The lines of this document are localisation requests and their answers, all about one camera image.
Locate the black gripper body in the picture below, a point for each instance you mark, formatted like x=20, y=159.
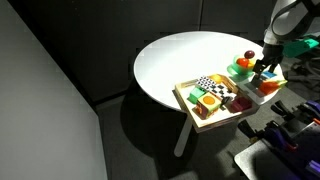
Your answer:
x=271, y=53

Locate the blue toy block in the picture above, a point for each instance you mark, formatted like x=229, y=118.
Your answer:
x=268, y=75

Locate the gray toy block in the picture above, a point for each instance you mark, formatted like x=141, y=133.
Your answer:
x=257, y=81

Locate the lime green toy block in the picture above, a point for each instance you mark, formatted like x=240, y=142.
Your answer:
x=282, y=82

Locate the orange toy block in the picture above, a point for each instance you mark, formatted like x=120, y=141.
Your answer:
x=268, y=87

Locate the green translucent bowl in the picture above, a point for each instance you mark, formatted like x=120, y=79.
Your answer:
x=237, y=70

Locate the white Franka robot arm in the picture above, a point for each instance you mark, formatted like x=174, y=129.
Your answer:
x=288, y=20

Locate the magenta toy block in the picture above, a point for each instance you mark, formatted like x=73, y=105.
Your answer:
x=240, y=104

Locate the wooden tray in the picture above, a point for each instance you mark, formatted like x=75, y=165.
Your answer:
x=213, y=121

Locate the yellow toy fruit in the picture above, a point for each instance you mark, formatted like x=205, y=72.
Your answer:
x=252, y=63

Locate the dark purple toy plum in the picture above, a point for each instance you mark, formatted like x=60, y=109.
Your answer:
x=249, y=54

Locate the red toy tomato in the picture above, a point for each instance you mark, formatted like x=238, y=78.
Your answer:
x=242, y=62

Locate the black white checkered cube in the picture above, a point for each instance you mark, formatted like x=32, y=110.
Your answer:
x=215, y=87

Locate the wooden cube with orange circle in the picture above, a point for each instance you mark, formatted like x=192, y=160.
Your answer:
x=208, y=105

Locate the metal breadboard plate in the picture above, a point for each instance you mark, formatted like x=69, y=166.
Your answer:
x=260, y=163

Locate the white table leg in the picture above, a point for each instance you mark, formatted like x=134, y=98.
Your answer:
x=183, y=136

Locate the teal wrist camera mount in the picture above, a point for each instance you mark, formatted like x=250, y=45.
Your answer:
x=300, y=47

